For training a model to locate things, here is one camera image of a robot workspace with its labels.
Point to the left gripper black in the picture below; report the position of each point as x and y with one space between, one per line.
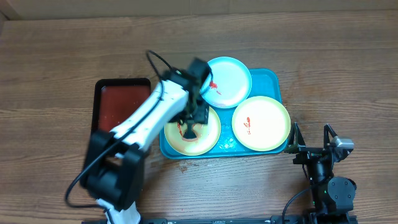
201 116

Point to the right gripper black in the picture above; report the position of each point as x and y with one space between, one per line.
311 150

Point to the round orange green sponge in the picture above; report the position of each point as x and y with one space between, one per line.
189 135

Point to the green plate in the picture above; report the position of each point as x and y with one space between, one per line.
207 136
261 123

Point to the light blue plate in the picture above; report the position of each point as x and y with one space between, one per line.
229 83

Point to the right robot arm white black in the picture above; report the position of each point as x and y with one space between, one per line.
332 196

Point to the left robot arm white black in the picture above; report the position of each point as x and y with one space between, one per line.
113 171

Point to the teal plastic tray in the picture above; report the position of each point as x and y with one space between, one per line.
264 83

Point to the dark red tray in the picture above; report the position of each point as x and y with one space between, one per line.
115 100

